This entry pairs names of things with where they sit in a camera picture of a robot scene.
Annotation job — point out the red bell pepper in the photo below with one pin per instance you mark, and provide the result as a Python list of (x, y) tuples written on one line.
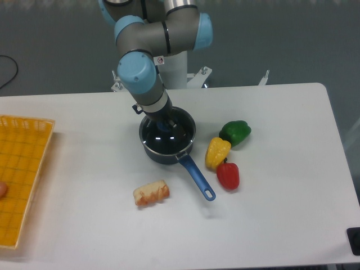
[(228, 175)]

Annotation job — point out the dark pot blue handle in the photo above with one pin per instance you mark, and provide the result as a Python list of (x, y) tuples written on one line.
[(188, 163)]

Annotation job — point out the toasted bread piece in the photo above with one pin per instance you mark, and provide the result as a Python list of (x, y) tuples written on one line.
[(151, 193)]

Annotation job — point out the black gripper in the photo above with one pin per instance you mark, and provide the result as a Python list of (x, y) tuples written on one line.
[(162, 112)]

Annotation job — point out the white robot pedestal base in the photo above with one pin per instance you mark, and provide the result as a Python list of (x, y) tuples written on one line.
[(174, 74)]

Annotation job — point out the yellow plastic basket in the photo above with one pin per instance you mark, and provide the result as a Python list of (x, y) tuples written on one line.
[(24, 142)]

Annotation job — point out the black device at table edge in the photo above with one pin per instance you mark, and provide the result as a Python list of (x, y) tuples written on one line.
[(354, 239)]

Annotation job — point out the green bell pepper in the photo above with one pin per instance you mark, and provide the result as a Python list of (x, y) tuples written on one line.
[(235, 132)]

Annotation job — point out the pinkish object in basket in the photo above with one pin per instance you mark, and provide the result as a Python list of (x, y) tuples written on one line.
[(3, 189)]

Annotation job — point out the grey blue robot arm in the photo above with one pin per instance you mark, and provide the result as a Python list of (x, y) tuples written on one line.
[(147, 29)]

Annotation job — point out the yellow bell pepper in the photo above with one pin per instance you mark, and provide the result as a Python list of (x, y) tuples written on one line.
[(217, 151)]

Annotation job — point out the glass lid blue knob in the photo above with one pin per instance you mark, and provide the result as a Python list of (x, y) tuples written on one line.
[(155, 136)]

